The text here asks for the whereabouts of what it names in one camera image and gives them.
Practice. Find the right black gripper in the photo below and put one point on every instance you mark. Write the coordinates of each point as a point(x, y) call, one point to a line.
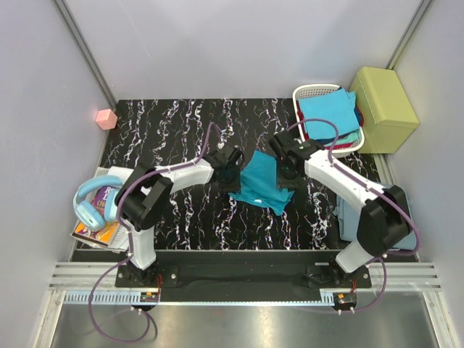
point(283, 183)

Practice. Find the teal t shirt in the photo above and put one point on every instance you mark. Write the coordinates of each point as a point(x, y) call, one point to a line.
point(259, 184)

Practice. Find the stack of papers and books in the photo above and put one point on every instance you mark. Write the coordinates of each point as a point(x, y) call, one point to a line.
point(113, 236)

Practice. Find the aluminium rail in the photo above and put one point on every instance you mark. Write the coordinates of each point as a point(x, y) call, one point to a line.
point(400, 276)

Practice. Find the light blue headphones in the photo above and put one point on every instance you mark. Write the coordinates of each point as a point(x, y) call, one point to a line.
point(88, 214)

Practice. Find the folded grey-blue t shirt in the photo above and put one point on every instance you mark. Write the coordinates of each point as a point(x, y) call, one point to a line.
point(348, 219)

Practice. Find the pink cube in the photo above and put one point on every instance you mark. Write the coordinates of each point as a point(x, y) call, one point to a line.
point(106, 119)

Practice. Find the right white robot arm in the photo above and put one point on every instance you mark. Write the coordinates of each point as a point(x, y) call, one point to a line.
point(384, 217)

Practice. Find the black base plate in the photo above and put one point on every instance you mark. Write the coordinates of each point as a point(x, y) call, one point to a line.
point(173, 269)

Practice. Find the green storage box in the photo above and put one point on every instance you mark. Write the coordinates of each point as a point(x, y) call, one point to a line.
point(389, 118)

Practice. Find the white perforated laundry basket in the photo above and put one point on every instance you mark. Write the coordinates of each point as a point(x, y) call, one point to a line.
point(313, 90)

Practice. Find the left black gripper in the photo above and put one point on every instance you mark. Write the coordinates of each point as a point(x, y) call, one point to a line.
point(229, 175)

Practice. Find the red shirt in basket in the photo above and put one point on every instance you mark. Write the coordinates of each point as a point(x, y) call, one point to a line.
point(345, 141)

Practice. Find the light blue shirt in basket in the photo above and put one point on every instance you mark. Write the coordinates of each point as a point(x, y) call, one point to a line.
point(337, 107)

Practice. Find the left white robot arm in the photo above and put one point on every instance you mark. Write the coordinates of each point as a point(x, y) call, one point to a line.
point(147, 190)

